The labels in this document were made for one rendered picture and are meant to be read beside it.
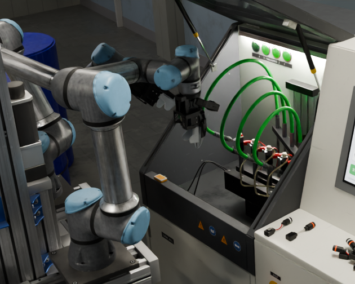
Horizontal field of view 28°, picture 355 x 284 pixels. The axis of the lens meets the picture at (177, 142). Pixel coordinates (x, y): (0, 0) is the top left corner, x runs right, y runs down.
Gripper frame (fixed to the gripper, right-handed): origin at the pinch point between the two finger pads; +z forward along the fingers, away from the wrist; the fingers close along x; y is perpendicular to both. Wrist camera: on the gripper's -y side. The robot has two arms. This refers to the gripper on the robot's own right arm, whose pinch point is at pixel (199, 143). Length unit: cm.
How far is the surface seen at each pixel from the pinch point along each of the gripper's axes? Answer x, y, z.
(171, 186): -26.6, -4.8, 29.3
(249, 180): -4.4, -26.3, 26.4
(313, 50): 2, -54, -20
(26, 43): -263, -56, 32
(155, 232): -39, -3, 56
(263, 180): -0.6, -30.1, 26.6
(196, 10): -341, -263, 70
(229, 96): -43, -50, 10
